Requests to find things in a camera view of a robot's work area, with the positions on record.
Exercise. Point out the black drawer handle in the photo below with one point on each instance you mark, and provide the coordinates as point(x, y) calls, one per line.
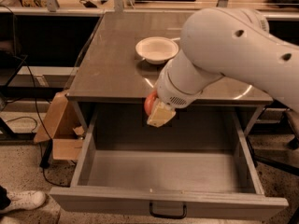
point(168, 211)

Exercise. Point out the grey open drawer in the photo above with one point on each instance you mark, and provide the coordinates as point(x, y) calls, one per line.
point(121, 170)

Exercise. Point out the grey counter cabinet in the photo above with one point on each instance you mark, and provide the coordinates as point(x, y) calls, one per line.
point(113, 75)

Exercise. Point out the white sneaker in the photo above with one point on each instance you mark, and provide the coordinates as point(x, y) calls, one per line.
point(25, 200)

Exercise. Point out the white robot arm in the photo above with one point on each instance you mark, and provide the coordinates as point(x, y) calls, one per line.
point(225, 42)

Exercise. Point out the white bowl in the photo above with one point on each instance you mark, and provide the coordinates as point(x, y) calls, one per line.
point(156, 50)

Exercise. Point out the brown cardboard box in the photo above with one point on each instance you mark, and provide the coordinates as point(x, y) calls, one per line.
point(62, 127)

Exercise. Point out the red apple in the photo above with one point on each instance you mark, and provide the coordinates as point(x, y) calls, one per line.
point(148, 104)

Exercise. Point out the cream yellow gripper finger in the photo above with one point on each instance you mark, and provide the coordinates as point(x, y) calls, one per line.
point(160, 114)

